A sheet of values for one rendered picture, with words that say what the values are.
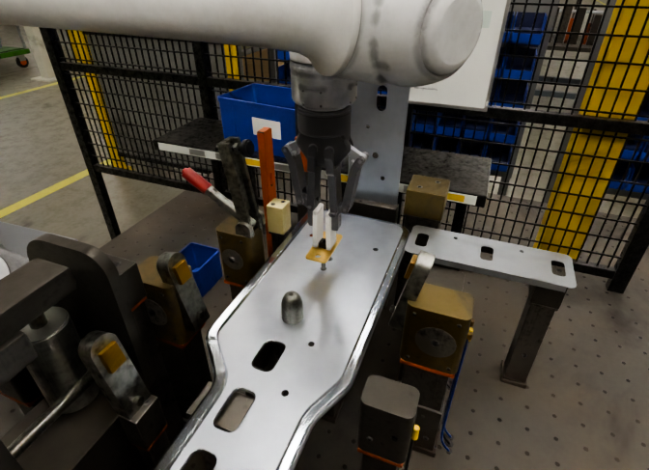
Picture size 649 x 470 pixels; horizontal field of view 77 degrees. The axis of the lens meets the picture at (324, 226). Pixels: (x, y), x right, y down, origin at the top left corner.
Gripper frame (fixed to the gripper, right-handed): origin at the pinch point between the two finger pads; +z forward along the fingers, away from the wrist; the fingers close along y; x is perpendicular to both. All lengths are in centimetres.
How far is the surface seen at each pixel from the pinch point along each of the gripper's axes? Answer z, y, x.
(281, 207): 2.3, -11.2, 6.4
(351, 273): 8.8, 4.8, 0.5
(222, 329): 8.8, -8.7, -18.7
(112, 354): 0.5, -12.8, -32.6
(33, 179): 109, -301, 135
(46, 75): 103, -580, 374
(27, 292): -10.1, -16.6, -35.6
